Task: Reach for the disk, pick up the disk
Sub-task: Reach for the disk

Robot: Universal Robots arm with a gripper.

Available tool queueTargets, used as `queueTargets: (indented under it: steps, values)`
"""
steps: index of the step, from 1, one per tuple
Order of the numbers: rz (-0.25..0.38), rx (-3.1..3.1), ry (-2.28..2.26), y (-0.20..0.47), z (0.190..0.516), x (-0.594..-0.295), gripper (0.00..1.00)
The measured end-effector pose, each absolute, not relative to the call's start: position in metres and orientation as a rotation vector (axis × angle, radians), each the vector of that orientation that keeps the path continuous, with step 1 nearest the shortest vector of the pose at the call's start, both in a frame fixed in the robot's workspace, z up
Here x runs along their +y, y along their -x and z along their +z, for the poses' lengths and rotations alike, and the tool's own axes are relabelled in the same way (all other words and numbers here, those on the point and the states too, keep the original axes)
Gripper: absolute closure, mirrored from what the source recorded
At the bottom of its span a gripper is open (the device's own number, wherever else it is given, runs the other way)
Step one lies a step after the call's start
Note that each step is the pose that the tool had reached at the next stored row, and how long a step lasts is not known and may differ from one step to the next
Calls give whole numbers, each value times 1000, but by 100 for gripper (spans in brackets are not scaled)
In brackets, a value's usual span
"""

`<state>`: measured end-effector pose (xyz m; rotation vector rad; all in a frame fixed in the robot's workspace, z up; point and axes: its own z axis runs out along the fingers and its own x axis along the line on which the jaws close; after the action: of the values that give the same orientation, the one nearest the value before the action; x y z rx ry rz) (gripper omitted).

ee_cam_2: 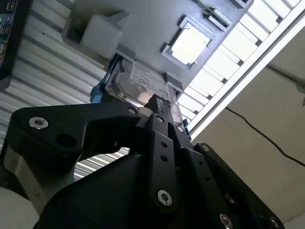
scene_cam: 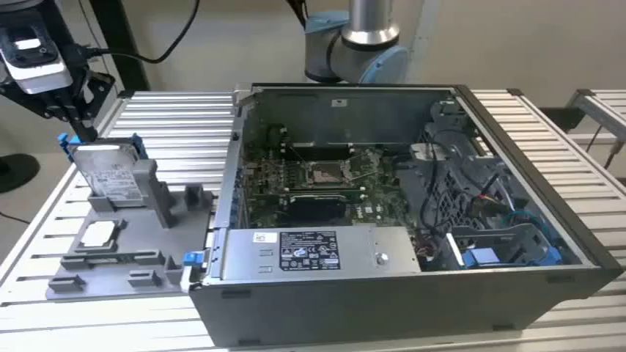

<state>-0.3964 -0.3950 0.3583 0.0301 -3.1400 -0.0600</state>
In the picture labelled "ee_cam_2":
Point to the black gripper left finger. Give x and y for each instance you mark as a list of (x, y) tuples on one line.
[(59, 124)]

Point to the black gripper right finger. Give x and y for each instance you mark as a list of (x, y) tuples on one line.
[(214, 186)]

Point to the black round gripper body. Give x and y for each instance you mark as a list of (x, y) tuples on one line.
[(107, 198)]

